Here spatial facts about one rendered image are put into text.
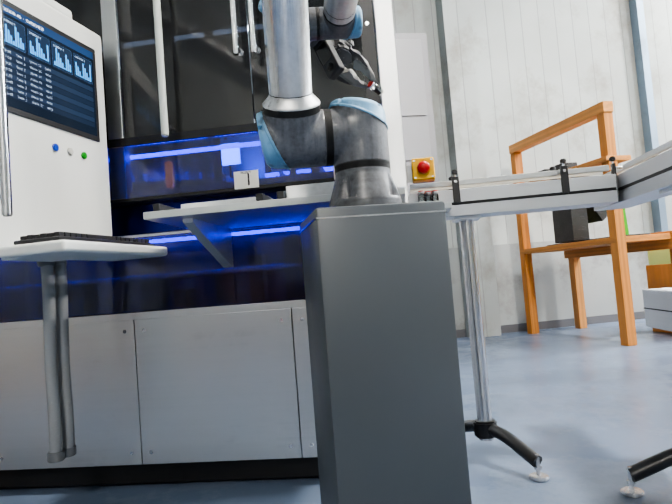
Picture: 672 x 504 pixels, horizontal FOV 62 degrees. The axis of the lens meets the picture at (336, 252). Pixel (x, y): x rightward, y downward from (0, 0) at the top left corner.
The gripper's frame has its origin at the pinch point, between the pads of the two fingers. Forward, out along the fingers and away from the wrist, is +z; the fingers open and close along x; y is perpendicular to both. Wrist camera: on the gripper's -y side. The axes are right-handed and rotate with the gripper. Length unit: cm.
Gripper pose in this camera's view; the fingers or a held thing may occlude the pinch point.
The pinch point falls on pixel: (368, 82)
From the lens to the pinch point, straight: 161.3
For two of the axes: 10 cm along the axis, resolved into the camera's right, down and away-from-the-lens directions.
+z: 7.5, 4.2, 5.1
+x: -6.6, 4.9, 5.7
